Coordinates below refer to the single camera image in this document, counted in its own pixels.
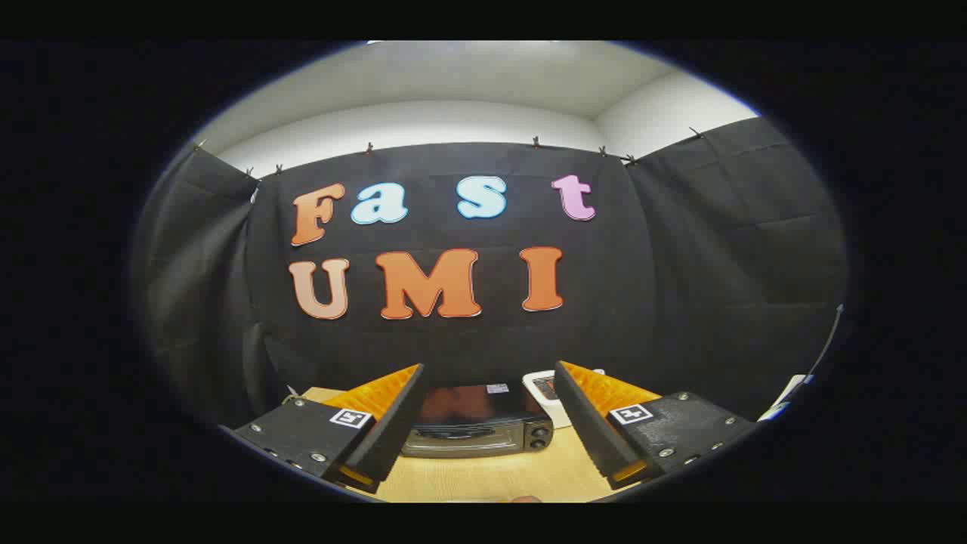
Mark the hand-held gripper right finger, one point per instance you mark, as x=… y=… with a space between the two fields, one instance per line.
x=593 y=431

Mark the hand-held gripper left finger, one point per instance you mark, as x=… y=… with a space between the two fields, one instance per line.
x=389 y=431

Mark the black toaster oven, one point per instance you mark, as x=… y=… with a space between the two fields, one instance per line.
x=476 y=408

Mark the white pop-up toaster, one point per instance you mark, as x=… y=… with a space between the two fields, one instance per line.
x=557 y=415

